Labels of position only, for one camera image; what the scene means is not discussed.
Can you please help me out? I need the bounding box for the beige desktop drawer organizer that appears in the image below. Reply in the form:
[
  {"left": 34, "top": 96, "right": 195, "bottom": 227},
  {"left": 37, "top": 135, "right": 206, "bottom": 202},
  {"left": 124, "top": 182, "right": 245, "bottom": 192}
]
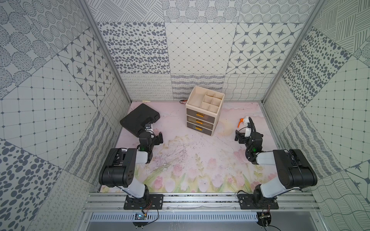
[{"left": 186, "top": 86, "right": 225, "bottom": 136}]

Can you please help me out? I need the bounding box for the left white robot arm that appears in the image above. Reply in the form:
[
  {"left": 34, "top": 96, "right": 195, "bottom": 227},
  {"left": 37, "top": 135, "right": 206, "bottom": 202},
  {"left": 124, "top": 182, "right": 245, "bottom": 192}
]
[{"left": 98, "top": 131, "right": 163, "bottom": 205}]

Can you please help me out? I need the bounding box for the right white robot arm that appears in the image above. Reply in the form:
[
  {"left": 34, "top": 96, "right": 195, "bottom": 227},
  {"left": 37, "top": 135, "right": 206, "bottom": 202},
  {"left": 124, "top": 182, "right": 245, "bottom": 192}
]
[{"left": 235, "top": 130, "right": 318, "bottom": 204}]

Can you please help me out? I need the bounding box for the black plastic tool case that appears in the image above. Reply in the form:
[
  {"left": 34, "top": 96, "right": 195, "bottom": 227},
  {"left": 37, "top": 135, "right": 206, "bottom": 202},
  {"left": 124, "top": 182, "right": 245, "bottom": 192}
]
[{"left": 120, "top": 104, "right": 161, "bottom": 138}]

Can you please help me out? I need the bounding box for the white bottle orange cap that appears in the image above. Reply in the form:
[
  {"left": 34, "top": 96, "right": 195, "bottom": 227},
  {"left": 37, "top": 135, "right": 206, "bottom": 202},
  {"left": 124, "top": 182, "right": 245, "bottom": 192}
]
[{"left": 238, "top": 116, "right": 250, "bottom": 128}]

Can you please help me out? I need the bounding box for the floral pink table mat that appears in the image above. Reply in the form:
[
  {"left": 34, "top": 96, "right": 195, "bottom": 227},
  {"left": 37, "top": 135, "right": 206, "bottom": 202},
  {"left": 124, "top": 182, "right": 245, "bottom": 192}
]
[{"left": 135, "top": 102, "right": 278, "bottom": 193}]

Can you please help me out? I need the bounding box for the black round connector box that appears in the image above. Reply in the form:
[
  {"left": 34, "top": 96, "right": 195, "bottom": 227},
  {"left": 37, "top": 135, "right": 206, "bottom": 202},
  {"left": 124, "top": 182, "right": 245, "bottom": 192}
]
[{"left": 257, "top": 212, "right": 272, "bottom": 228}]

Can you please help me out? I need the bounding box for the green circuit board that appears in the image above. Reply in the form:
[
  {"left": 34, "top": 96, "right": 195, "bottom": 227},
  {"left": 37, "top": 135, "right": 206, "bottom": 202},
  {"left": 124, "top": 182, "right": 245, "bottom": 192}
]
[{"left": 134, "top": 213, "right": 147, "bottom": 222}]

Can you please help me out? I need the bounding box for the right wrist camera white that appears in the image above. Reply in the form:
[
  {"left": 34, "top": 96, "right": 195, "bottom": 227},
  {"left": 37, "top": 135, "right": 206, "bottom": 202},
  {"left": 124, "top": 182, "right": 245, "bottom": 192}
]
[{"left": 244, "top": 123, "right": 252, "bottom": 138}]

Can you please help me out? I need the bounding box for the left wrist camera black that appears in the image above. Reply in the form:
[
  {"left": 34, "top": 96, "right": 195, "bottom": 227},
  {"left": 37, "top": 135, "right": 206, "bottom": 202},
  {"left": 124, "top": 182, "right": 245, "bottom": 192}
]
[{"left": 145, "top": 124, "right": 154, "bottom": 132}]

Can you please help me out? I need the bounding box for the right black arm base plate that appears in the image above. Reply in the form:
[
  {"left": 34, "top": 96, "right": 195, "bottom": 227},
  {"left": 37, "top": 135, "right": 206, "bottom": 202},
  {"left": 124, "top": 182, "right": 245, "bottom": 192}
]
[{"left": 237, "top": 193, "right": 279, "bottom": 210}]

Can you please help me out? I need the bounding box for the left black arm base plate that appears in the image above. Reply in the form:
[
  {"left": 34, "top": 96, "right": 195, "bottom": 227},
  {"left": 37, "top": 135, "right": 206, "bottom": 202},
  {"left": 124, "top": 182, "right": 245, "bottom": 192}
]
[{"left": 123, "top": 194, "right": 164, "bottom": 210}]

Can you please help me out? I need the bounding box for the aluminium mounting rail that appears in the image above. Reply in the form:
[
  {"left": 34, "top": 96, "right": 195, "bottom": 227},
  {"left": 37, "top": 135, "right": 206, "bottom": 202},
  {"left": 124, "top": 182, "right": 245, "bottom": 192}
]
[{"left": 82, "top": 192, "right": 320, "bottom": 212}]

